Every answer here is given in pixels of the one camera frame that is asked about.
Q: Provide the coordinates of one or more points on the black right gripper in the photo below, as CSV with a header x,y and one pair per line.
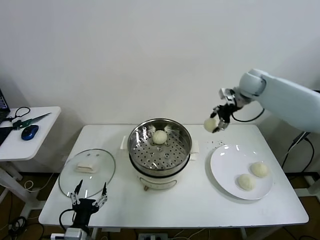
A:
x,y
226,111

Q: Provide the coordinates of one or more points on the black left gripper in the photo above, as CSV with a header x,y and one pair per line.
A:
x,y
83,207

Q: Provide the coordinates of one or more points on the white steamed baozi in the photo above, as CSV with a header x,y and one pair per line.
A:
x,y
160,137
259,170
209,124
246,182

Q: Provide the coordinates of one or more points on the round glass pot lid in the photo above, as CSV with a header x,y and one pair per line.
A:
x,y
102,165

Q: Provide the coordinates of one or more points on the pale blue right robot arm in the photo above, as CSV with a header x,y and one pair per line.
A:
x,y
287,100

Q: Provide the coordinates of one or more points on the stainless steel steamer basket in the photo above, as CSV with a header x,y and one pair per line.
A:
x,y
160,157

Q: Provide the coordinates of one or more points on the dark scattered crumbs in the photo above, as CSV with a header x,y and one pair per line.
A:
x,y
216,143

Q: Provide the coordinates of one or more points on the large white plate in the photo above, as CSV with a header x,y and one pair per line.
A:
x,y
225,175

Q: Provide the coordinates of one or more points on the white electric cooker pot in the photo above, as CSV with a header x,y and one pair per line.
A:
x,y
157,181

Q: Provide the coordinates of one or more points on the small white side table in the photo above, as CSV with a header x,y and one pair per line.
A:
x,y
42,140

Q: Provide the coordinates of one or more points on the blue computer mouse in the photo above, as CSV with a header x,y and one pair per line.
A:
x,y
30,132

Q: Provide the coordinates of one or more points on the green pointed tool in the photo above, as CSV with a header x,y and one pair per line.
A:
x,y
35,119

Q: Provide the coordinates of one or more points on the black laptop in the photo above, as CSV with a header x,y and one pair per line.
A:
x,y
3,135

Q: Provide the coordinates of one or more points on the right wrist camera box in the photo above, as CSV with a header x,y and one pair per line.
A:
x,y
227,96

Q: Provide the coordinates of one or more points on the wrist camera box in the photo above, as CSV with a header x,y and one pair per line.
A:
x,y
227,96
57,236

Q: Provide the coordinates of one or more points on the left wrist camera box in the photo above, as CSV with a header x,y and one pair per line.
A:
x,y
57,236

